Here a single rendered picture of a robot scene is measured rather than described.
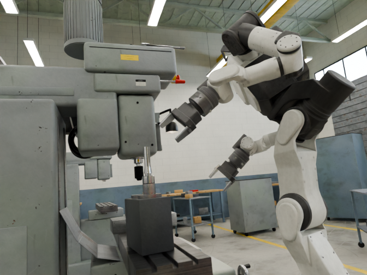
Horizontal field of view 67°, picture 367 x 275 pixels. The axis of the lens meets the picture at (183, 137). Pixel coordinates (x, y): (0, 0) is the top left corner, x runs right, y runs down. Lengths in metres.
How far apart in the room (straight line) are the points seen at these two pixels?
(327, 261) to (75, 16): 1.56
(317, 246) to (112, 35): 8.59
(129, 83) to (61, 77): 0.32
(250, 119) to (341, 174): 3.69
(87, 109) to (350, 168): 6.27
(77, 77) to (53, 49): 7.53
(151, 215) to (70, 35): 1.01
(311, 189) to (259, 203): 4.85
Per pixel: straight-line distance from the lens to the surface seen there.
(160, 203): 1.02
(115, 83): 1.44
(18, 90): 1.46
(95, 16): 1.65
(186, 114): 0.96
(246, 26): 1.19
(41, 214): 1.25
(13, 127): 1.30
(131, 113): 1.42
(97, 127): 1.37
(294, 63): 1.02
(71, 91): 1.43
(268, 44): 1.09
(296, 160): 1.13
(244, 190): 5.80
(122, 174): 8.00
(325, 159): 7.24
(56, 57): 8.87
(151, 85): 1.46
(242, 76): 0.99
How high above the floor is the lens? 1.16
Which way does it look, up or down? 9 degrees up
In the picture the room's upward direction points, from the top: 5 degrees counter-clockwise
